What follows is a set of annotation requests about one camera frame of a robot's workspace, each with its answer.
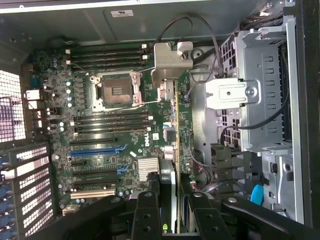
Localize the silver chipset heatsink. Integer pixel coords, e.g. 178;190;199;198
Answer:
136;157;160;182

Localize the white expansion slot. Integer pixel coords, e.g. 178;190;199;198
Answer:
69;189;117;200

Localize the long black expansion slot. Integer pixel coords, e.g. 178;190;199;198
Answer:
73;177;120;186
69;136;119;145
71;164;130;177

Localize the green motherboard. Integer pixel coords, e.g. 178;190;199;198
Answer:
21;42;198;218

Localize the blue expansion slot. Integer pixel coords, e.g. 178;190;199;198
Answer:
70;144;130;158

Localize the silver disk bay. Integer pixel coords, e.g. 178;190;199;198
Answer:
259;149;306;223

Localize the short black expansion slot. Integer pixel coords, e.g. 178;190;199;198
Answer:
70;159;88;168

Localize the black RAM slot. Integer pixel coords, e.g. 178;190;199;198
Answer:
73;124;153;131
66;43;153;51
65;49;153;56
66;59;153;68
66;54;153;62
69;119;153;127
73;113;154;121

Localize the CPU socket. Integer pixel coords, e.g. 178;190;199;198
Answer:
89;71;145;111

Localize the silver drive cage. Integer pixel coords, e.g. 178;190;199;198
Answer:
204;27;298;153

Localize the thin metal locking lever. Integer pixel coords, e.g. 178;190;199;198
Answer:
71;61;88;74

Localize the open black PC case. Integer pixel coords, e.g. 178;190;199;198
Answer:
0;0;320;240

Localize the black looped wire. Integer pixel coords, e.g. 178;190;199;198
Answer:
156;12;226;78

